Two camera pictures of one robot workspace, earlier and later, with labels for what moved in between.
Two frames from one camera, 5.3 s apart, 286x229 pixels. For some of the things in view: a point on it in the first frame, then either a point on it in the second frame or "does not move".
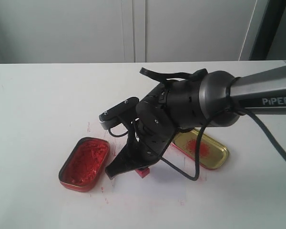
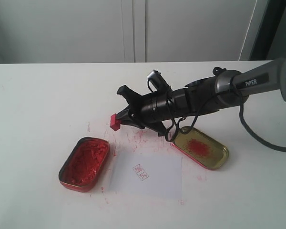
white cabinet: (45, 31) does not move
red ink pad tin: (82, 170) does not move
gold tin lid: (213, 155) does not move
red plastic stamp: (143, 172) to (115, 123)
